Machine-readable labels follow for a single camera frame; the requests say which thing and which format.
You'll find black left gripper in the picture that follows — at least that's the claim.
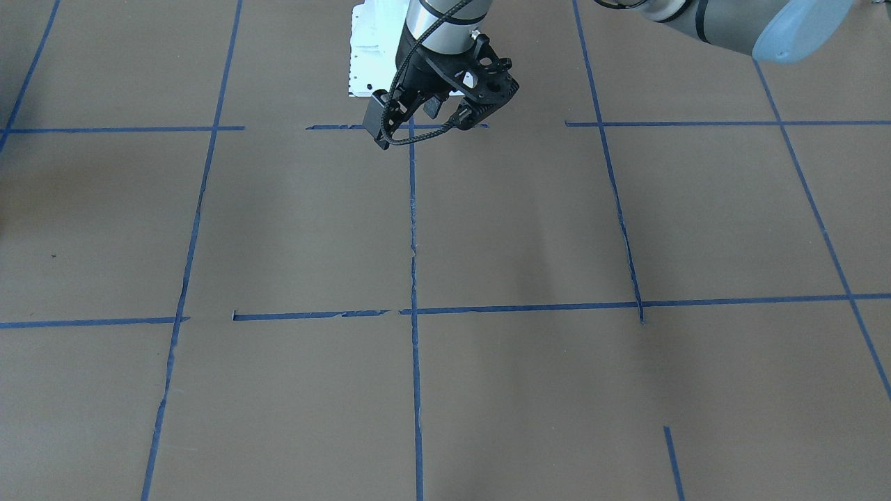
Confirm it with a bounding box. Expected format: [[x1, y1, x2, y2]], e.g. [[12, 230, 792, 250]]
[[381, 33, 521, 134]]

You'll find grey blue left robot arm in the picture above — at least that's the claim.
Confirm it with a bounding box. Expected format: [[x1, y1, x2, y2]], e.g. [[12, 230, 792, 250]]
[[363, 1, 853, 149]]

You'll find white mounting plate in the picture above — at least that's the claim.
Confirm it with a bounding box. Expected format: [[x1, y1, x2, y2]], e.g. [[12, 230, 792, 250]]
[[347, 1, 409, 97]]

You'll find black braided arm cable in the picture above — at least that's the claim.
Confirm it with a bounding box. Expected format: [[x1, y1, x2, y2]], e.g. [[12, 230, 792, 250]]
[[379, 0, 488, 146]]

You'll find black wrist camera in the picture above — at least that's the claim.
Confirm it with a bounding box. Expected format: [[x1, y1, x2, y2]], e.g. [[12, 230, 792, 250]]
[[362, 89, 401, 151]]

